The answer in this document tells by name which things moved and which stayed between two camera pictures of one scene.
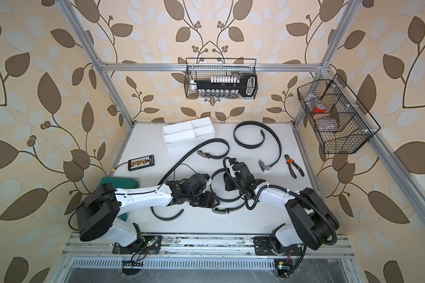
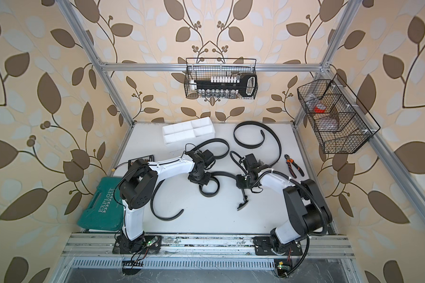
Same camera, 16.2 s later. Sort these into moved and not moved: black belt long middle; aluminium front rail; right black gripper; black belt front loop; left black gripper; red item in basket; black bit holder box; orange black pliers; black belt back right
Moved: black belt front loop; left black gripper; right black gripper
Not moved: black belt back right; black bit holder box; aluminium front rail; red item in basket; black belt long middle; orange black pliers
